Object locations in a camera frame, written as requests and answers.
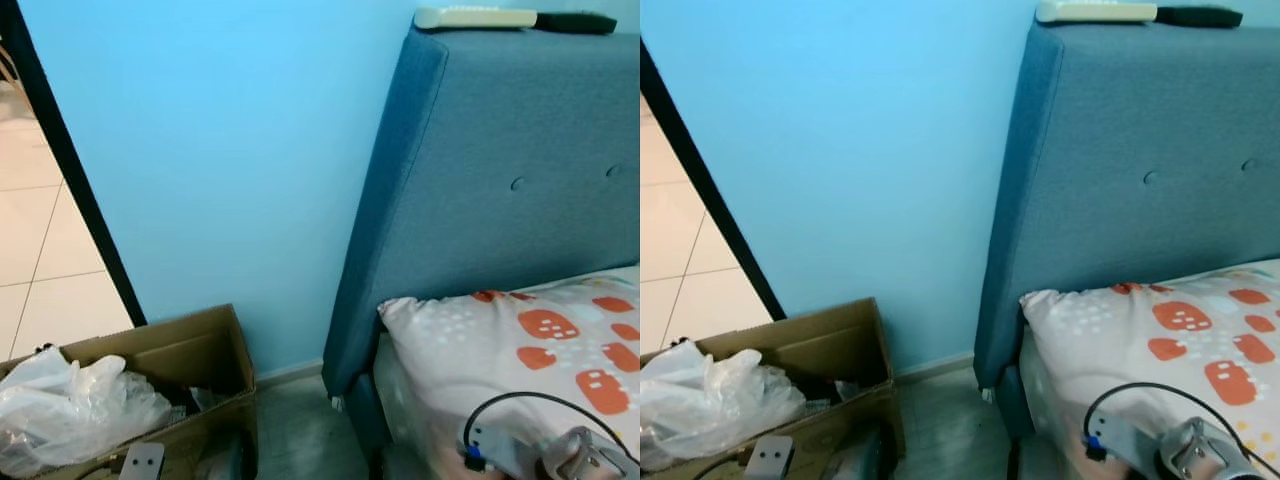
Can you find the pink patterned pillow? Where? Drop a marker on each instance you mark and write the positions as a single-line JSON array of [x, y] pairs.
[[480, 340], [1120, 330]]

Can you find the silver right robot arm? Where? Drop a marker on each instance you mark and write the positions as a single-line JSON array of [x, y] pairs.
[[1200, 455], [585, 460]]

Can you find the blue fabric headboard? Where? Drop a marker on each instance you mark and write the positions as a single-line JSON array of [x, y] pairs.
[[1150, 130], [500, 150]]

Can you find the clear plastic bag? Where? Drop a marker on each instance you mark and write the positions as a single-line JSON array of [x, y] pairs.
[[710, 400], [70, 410]]

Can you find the brown cardboard box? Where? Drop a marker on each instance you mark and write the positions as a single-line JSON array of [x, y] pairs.
[[200, 350], [840, 345]]

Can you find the black remote control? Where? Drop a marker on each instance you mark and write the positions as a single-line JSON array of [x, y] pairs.
[[578, 22], [1200, 16]]

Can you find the cream remote control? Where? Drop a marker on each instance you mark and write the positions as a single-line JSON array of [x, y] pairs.
[[475, 17], [1095, 11]]

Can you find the black door frame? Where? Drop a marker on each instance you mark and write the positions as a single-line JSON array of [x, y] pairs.
[[715, 190], [70, 160]]

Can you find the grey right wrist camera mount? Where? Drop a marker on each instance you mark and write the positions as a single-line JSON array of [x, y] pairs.
[[1125, 438], [505, 448]]

